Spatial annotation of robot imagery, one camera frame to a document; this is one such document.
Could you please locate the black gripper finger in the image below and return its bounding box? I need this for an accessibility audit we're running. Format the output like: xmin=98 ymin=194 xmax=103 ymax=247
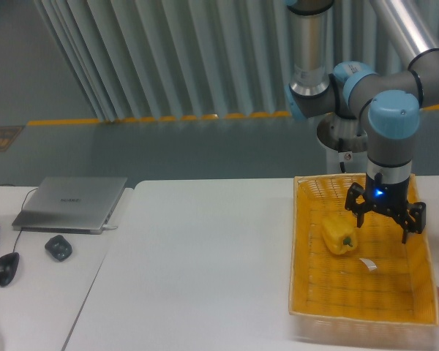
xmin=395 ymin=202 xmax=426 ymax=244
xmin=345 ymin=183 xmax=366 ymax=228

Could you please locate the white paper label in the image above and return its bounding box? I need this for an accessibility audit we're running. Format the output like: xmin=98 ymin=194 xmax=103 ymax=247
xmin=359 ymin=257 xmax=378 ymax=272

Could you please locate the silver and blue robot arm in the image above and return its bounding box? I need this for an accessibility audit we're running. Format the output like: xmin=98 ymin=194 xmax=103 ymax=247
xmin=285 ymin=1 xmax=439 ymax=235

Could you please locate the yellow wicker basket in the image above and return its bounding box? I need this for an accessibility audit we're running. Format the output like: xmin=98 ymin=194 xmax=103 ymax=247
xmin=288 ymin=173 xmax=439 ymax=326

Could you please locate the silver closed laptop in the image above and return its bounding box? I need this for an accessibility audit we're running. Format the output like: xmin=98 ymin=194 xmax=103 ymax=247
xmin=12 ymin=176 xmax=127 ymax=234

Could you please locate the small black gadget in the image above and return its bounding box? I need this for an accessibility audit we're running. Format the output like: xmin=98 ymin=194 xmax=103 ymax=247
xmin=45 ymin=235 xmax=72 ymax=262

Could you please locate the black computer mouse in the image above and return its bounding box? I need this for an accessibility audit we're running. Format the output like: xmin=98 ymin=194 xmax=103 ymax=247
xmin=0 ymin=252 xmax=20 ymax=287

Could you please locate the black mouse cable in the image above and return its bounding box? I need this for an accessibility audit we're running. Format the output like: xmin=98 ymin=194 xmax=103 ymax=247
xmin=0 ymin=184 xmax=40 ymax=254

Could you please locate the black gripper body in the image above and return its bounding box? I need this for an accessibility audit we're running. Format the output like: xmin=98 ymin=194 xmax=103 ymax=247
xmin=356 ymin=173 xmax=410 ymax=219

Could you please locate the yellow bell pepper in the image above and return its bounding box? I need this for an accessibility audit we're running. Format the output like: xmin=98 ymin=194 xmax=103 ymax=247
xmin=321 ymin=215 xmax=359 ymax=255

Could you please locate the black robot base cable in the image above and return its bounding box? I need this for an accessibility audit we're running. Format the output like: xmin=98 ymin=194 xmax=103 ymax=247
xmin=337 ymin=137 xmax=347 ymax=174

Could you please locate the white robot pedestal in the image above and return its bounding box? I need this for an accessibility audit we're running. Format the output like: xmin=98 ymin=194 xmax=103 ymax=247
xmin=324 ymin=146 xmax=367 ymax=174

